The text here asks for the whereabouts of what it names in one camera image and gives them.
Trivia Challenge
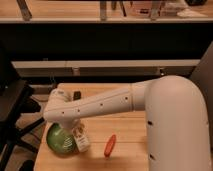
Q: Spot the green ceramic bowl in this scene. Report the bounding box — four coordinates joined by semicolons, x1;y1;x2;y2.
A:
46;123;76;154

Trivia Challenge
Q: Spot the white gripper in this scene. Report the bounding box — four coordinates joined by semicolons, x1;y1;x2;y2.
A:
72;123;90;152

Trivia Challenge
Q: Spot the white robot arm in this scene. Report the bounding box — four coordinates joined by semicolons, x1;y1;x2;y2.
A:
44;75;212;171

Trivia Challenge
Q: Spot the wooden shelf bench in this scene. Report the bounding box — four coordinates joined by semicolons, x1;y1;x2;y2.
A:
0;0;213;23

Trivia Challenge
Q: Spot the black office chair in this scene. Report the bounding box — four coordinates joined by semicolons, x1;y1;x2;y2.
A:
0;49;44;171

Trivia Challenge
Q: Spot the orange carrot toy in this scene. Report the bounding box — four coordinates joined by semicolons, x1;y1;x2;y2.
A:
104;135;116;157

